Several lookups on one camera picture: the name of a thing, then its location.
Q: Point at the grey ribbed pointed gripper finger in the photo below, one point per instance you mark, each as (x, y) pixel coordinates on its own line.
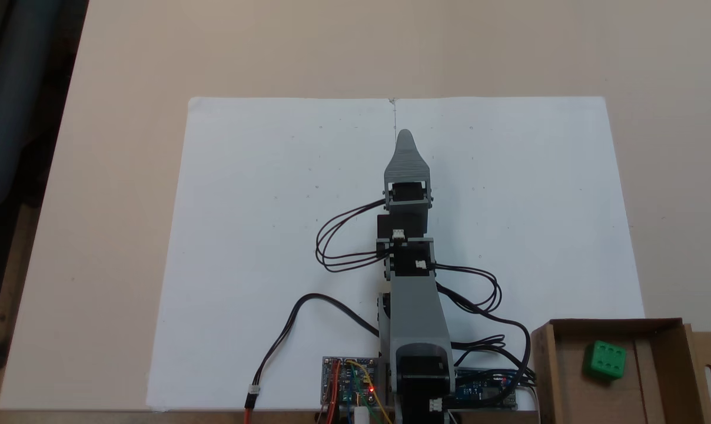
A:
(407, 165)

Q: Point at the green die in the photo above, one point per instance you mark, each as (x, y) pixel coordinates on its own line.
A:
(605, 359)

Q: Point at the grey printed Koch robot arm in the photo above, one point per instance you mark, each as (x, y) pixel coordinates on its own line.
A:
(413, 318)

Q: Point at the white paper sheet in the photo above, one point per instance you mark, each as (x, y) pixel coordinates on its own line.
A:
(261, 235)

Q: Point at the blue circuit board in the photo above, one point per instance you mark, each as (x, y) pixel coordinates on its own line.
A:
(479, 391)

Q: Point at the brown cardboard box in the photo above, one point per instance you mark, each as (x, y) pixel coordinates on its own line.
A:
(655, 383)

